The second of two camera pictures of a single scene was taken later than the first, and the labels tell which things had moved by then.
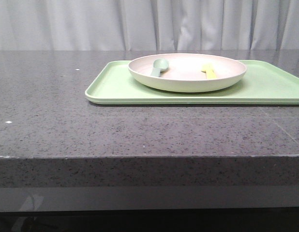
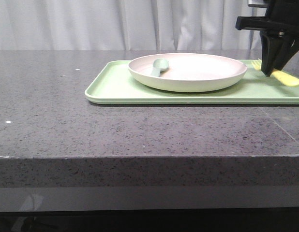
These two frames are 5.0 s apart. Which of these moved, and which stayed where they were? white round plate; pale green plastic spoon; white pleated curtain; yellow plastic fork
Moved: yellow plastic fork
Stayed: pale green plastic spoon; white round plate; white pleated curtain
